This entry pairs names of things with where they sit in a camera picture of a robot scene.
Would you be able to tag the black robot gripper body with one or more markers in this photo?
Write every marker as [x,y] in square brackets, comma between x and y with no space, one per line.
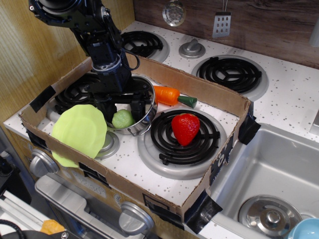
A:
[115,80]

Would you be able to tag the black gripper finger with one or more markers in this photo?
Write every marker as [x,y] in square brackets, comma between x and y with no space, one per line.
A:
[107,107]
[138,108]

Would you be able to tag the light green toy broccoli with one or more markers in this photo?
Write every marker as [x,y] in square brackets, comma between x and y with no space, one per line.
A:
[123,119]

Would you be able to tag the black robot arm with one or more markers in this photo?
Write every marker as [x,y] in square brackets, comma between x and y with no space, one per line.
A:
[92,25]

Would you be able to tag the stainless steel toy pot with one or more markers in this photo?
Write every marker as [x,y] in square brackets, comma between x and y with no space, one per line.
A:
[144,119]

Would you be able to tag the orange toy carrot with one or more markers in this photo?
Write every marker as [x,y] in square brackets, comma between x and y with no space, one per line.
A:
[171,97]

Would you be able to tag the front left black burner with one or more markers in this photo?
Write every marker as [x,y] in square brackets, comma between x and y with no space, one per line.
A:
[75,94]

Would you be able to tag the black burner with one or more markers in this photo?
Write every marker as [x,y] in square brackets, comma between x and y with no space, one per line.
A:
[161,152]
[146,44]
[75,94]
[235,72]

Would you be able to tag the light green plastic plate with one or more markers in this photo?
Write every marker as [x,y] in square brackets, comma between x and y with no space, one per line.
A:
[82,128]

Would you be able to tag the small silver stovetop disc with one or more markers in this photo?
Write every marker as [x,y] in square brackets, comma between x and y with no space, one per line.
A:
[110,147]

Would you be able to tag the front right black burner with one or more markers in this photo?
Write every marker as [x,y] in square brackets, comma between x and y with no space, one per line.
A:
[161,152]

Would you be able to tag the red toy strawberry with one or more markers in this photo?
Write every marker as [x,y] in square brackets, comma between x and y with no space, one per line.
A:
[185,127]

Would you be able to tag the rear left black burner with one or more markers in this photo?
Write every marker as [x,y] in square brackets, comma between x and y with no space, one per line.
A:
[146,44]

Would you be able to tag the brown cardboard fence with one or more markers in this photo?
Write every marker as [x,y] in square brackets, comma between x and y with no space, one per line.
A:
[179,208]

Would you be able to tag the silver stovetop knob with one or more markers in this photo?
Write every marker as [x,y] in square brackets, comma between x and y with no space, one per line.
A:
[192,50]

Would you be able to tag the left silver oven knob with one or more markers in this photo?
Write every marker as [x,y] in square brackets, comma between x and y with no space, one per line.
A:
[42,164]

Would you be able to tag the silver oven knob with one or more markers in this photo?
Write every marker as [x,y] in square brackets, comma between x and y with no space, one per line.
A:
[133,220]
[42,164]

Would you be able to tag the hanging silver strainer ladle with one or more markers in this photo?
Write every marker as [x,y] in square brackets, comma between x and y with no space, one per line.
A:
[174,13]

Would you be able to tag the rear right black burner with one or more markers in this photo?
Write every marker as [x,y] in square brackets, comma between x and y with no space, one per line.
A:
[235,72]

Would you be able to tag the right silver oven knob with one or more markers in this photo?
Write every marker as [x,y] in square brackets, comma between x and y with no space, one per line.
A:
[133,220]

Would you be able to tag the hanging silver slotted spatula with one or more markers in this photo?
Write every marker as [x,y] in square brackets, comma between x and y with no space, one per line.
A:
[222,22]

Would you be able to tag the orange cloth piece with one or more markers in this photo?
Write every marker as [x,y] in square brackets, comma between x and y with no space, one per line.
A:
[50,227]

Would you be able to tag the silver toy sink basin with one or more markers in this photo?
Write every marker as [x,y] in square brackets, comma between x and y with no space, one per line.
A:
[275,163]

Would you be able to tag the steel pot lid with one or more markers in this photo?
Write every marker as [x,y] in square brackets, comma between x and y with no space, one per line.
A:
[268,215]

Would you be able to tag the light blue bowl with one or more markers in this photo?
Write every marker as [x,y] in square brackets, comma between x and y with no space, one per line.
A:
[306,229]

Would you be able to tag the silver oven door handle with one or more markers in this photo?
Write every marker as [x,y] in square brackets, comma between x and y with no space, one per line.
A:
[88,219]

